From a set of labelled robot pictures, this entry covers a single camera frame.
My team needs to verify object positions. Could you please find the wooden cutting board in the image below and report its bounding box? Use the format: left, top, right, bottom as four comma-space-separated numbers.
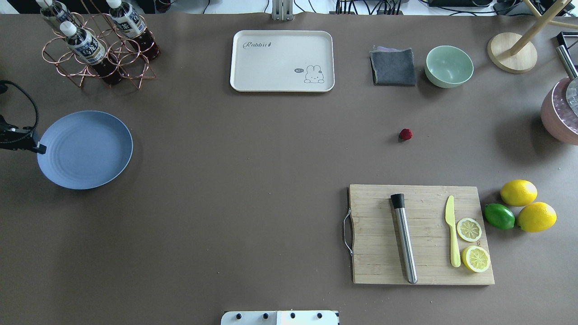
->
349, 184, 494, 286

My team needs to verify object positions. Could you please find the yellow plastic knife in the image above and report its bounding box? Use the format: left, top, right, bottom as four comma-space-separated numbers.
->
444, 195, 461, 268

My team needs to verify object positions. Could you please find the grey folded cloth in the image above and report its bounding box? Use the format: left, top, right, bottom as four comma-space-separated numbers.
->
369, 46, 416, 86

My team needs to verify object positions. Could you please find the tea bottle far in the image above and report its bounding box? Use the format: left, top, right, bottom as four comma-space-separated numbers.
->
36, 0, 80, 33

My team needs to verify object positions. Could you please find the red strawberry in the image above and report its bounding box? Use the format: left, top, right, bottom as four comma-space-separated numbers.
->
399, 128, 413, 141

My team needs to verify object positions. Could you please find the tea bottle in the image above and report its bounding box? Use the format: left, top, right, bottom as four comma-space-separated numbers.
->
36, 0, 80, 33
60, 21, 123, 85
107, 0, 160, 61

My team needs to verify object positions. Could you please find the metal ice scoop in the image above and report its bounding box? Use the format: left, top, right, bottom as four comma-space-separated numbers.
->
556, 45, 578, 116

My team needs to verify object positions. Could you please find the lemon slice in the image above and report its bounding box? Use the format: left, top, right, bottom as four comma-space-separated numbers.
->
461, 246, 490, 272
456, 218, 482, 242

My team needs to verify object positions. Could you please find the pink bowl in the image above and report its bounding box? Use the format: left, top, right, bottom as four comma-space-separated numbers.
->
541, 77, 578, 145

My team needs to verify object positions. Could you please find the tea bottle near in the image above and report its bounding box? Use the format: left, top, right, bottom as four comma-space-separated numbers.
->
60, 21, 123, 85

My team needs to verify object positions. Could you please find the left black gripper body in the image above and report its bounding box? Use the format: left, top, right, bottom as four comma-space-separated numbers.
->
0, 115, 39, 152

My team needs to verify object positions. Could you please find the green bowl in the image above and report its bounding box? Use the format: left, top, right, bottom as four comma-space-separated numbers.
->
425, 45, 474, 88

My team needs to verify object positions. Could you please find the steel muddler black tip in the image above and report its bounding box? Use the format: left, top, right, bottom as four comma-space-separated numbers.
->
391, 193, 418, 284

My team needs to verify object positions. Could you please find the green lime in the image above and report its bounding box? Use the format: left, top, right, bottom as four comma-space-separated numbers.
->
483, 203, 516, 230

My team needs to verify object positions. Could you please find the copper wire bottle rack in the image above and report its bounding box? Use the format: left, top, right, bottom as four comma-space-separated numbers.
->
37, 0, 161, 88

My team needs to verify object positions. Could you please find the white camera mast base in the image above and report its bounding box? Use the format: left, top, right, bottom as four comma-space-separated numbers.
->
220, 310, 340, 325

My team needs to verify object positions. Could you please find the tea bottle middle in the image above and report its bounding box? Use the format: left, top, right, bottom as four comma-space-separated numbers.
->
107, 0, 160, 61

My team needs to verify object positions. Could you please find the cream rabbit tray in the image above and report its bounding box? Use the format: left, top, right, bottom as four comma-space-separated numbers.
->
229, 30, 335, 93

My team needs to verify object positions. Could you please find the wooden cup tree stand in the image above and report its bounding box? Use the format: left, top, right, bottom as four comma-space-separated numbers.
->
487, 0, 578, 74

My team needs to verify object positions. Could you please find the blue plate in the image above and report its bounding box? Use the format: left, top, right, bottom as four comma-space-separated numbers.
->
37, 111, 133, 190

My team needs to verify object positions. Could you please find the whole lemon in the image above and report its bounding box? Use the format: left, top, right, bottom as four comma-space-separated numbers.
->
500, 179, 537, 206
517, 202, 557, 232

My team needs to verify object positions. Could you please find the aluminium frame post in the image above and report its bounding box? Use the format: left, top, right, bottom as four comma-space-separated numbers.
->
271, 0, 294, 21

